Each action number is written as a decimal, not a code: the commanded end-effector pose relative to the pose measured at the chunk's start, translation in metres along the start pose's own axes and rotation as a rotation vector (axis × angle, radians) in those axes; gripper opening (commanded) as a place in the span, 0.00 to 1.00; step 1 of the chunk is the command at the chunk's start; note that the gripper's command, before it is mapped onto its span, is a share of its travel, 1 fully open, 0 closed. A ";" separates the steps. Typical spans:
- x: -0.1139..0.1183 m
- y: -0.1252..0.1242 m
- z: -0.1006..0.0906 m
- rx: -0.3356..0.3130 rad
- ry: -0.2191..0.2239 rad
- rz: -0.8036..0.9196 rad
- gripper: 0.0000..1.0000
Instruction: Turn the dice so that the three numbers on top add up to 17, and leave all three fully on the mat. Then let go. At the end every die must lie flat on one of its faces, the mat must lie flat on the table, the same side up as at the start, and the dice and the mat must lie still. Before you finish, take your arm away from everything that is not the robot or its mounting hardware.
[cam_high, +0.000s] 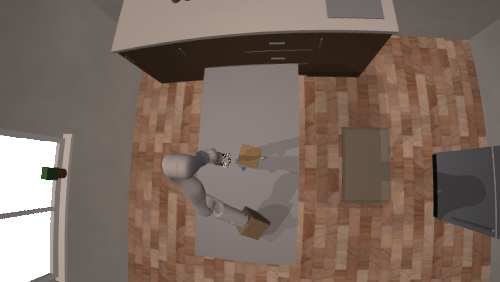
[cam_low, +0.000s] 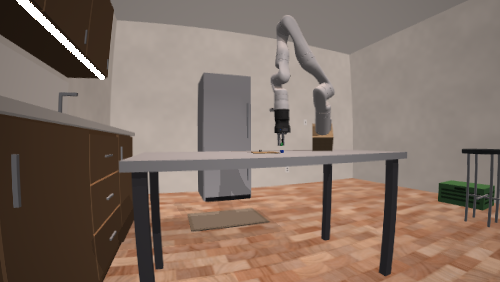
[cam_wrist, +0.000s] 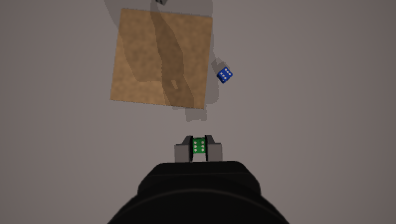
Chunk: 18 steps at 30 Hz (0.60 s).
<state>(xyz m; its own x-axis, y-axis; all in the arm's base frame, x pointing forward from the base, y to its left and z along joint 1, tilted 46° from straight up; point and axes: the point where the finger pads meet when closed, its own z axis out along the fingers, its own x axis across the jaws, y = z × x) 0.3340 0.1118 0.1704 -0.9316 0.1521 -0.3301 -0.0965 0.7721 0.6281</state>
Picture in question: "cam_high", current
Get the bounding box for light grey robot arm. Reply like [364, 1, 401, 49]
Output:
[162, 148, 248, 228]

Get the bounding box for tan square mat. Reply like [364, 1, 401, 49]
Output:
[237, 144, 262, 168]

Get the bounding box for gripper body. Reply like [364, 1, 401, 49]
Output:
[215, 152, 231, 168]

